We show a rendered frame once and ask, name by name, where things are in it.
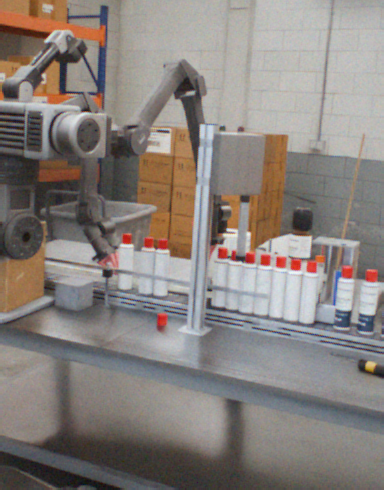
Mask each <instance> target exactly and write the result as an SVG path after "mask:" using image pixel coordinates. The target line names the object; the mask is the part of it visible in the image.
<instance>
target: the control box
mask: <svg viewBox="0 0 384 490"><path fill-rule="evenodd" d="M265 142H266V136H265V135H261V134H250V133H232V132H214V139H213V147H212V148H213V154H212V169H211V180H210V193H213V194H217V195H240V194H261V190H262V179H263V166H264V154H265Z"/></svg>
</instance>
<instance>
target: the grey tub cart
mask: <svg viewBox="0 0 384 490"><path fill-rule="evenodd" d="M51 193H57V194H66V195H75V196H78V195H79V192H74V191H64V190H55V189H51V190H48V191H46V193H45V208H43V209H41V211H40V214H41V215H44V216H45V218H46V234H48V236H45V243H46V242H52V241H56V240H67V241H73V242H80V243H86V244H90V243H89V241H88V239H87V238H86V236H85V234H84V233H83V231H84V230H85V226H87V225H89V224H87V225H83V226H79V223H78V222H77V219H75V216H74V212H75V205H77V204H78V201H77V202H71V203H67V204H62V205H58V206H53V207H50V194H51ZM97 197H98V199H99V200H98V205H99V214H98V215H99V218H101V217H107V216H110V217H111V220H112V221H113V222H114V223H115V226H116V230H115V233H113V234H111V235H109V236H105V237H104V238H105V240H107V241H108V243H109V245H110V246H111V247H112V246H115V245H117V246H118V248H119V249H120V245H121V244H123V243H122V240H123V234H131V235H132V238H131V244H132V245H133V246H134V247H133V251H139V252H141V251H142V250H141V249H142V248H144V241H145V237H149V233H150V224H151V217H152V213H155V212H157V207H155V206H151V205H143V204H132V203H123V202H114V201H104V199H103V197H102V196H101V195H99V194H97Z"/></svg>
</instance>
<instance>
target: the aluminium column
mask: <svg viewBox="0 0 384 490"><path fill-rule="evenodd" d="M218 125H219V124H208V123H201V129H200V137H201V139H209V140H213V139H214V132H218V127H219V126H218ZM212 154H213V148H212V147H199V159H198V175H196V177H204V178H211V169H212ZM213 197H214V194H213V193H210V186H207V185H206V186H204V185H196V190H195V206H194V220H193V236H192V251H191V267H190V281H189V297H188V312H187V329H186V330H190V331H195V332H200V331H202V330H204V327H205V312H206V298H207V283H208V269H209V255H210V241H211V226H212V212H213Z"/></svg>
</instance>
